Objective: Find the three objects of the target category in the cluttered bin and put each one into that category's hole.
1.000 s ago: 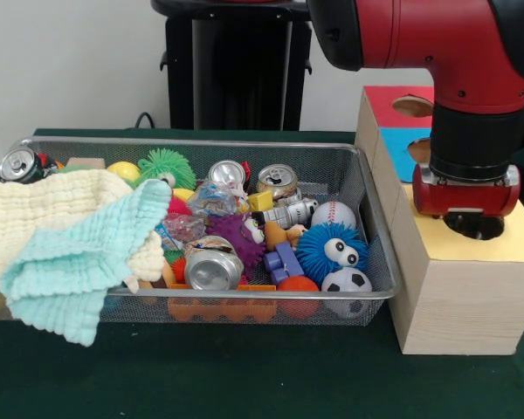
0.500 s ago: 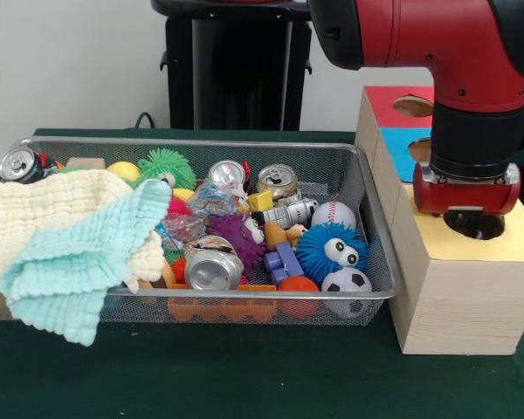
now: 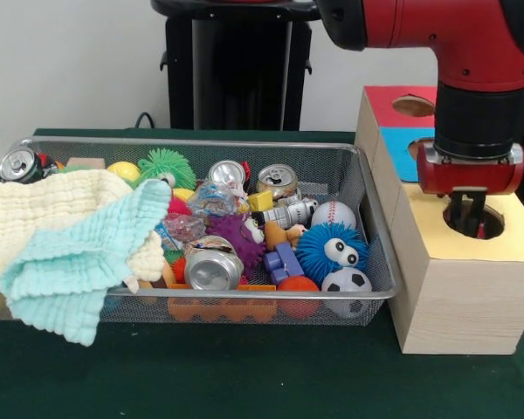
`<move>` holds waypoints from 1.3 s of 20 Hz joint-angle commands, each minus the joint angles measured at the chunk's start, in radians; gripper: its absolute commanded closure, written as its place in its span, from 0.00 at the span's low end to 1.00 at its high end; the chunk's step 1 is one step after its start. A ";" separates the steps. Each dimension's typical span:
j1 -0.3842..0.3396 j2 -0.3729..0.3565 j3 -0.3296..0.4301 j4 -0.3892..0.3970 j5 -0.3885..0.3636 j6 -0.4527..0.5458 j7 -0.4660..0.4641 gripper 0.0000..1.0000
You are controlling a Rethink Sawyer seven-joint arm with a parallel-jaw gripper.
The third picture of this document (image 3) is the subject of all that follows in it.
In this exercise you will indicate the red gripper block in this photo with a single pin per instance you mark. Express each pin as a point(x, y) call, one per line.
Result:
point(467, 176)

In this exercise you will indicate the mint waffle cloth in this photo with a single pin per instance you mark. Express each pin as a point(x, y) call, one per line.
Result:
point(70, 262)

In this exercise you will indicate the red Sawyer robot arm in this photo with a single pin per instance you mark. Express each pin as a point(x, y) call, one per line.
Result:
point(463, 43)

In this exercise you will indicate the wooden box with three holes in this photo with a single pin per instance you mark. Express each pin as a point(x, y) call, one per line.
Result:
point(463, 297)

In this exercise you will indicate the clear mesh bin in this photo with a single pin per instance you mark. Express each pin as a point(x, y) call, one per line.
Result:
point(135, 312)

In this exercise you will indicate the small baseball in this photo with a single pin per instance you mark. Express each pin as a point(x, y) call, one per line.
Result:
point(334, 214)

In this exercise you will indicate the small soccer ball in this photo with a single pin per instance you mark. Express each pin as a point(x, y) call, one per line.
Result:
point(347, 279)

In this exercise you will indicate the blue spiky toy with eyes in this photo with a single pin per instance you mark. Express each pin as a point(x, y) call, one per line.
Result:
point(314, 251)

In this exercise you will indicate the orange ball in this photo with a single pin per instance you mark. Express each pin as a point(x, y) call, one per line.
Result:
point(298, 284)

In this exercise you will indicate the purple spiky ball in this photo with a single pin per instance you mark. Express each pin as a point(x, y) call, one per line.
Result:
point(231, 235)

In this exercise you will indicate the crushed silver can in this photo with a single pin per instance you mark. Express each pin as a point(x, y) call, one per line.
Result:
point(211, 270)

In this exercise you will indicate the dark green table cloth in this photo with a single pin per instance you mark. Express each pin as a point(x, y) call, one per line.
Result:
point(244, 375)

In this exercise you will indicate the green spiky ball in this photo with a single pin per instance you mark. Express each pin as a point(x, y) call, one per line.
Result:
point(166, 162)

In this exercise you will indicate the cream waffle cloth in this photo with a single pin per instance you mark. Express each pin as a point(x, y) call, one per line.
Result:
point(17, 209)

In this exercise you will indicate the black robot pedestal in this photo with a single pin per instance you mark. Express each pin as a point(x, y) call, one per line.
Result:
point(227, 87)

